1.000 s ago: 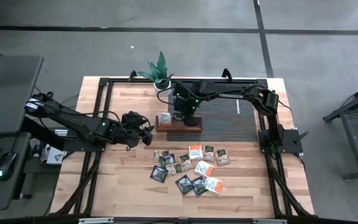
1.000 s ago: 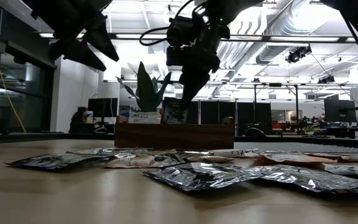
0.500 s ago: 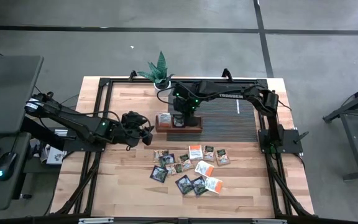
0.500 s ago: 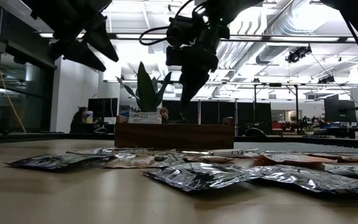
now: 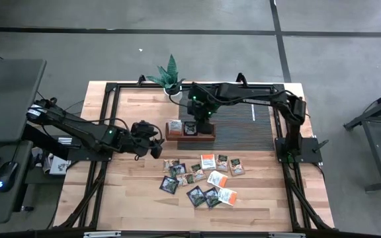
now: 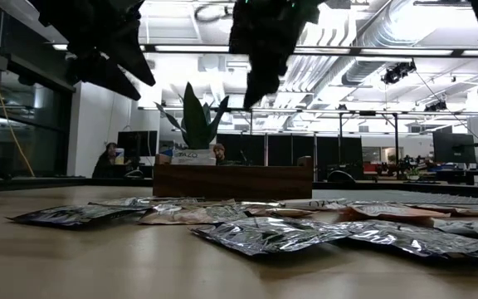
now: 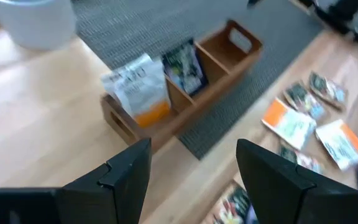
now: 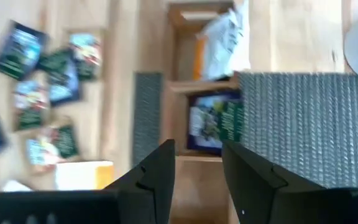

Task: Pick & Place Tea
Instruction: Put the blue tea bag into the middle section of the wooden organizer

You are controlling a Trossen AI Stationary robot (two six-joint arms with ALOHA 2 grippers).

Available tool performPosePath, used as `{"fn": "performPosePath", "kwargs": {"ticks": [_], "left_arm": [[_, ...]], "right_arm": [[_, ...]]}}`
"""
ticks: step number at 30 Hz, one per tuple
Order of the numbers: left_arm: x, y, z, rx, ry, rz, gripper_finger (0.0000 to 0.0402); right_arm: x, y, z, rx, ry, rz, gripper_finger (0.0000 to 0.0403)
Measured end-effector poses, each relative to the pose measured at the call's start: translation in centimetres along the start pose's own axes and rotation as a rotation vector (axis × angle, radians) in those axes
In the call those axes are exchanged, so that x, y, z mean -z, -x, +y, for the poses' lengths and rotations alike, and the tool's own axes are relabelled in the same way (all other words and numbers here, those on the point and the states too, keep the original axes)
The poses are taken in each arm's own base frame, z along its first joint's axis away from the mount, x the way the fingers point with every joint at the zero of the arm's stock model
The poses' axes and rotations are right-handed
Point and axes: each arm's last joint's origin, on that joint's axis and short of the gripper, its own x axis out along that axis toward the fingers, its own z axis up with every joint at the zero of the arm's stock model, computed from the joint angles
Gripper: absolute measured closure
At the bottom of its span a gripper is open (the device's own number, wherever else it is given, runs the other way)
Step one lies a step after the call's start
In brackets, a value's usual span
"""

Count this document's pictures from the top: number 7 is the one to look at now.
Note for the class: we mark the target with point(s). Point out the white orange Tazo tea bag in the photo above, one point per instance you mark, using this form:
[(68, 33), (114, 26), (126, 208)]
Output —
[(291, 124), (340, 143), (138, 90)]

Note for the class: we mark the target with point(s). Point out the brown vanilla cinnamon tea bag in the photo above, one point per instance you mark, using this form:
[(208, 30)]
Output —
[(325, 88), (303, 160), (232, 205), (303, 99)]

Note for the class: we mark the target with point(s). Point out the white plant pot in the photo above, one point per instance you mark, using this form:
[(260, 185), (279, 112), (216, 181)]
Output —
[(33, 25)]

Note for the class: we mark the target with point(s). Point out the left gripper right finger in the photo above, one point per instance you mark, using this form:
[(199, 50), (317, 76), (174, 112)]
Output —
[(306, 202)]

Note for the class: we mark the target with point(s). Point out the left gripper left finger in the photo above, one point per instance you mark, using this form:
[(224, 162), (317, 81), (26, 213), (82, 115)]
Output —
[(89, 202)]

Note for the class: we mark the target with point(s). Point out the grey woven placemat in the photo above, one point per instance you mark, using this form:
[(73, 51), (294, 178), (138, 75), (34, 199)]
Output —
[(129, 21)]

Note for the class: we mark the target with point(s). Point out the wooden three-compartment tea box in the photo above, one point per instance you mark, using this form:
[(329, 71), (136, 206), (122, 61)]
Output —
[(222, 59)]

